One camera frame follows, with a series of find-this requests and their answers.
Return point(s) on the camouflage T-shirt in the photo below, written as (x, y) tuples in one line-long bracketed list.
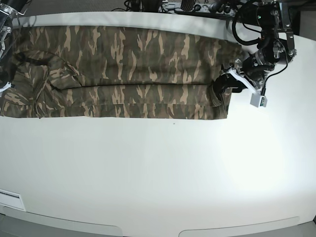
[(121, 72)]

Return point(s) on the black equipment clutter behind table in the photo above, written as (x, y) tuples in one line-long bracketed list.
[(197, 6)]

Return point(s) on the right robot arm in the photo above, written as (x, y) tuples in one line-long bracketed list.
[(8, 10)]

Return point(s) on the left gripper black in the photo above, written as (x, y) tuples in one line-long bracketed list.
[(244, 73)]

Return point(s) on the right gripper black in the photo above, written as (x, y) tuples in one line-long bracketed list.
[(5, 81)]

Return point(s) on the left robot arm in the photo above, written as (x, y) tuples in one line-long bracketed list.
[(274, 46)]

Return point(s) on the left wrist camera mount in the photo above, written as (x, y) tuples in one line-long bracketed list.
[(258, 100)]

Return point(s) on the white label on table edge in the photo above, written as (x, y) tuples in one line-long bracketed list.
[(11, 200)]

